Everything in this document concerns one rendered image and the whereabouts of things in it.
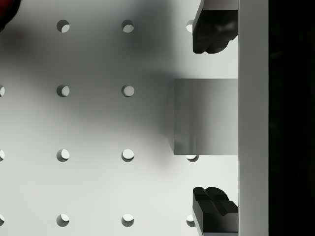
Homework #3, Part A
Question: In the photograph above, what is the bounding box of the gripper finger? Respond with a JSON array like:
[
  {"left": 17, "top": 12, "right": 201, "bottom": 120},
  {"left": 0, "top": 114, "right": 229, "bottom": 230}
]
[
  {"left": 192, "top": 0, "right": 239, "bottom": 54},
  {"left": 192, "top": 186, "right": 239, "bottom": 236}
]

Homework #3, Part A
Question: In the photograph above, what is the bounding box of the grey cube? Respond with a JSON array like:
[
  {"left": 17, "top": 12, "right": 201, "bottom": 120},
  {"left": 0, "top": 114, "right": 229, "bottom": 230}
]
[{"left": 168, "top": 78, "right": 239, "bottom": 156}]

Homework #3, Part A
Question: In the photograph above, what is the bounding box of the red mug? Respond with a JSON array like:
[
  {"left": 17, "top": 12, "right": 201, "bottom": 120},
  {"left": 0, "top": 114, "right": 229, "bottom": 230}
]
[{"left": 0, "top": 0, "right": 21, "bottom": 32}]

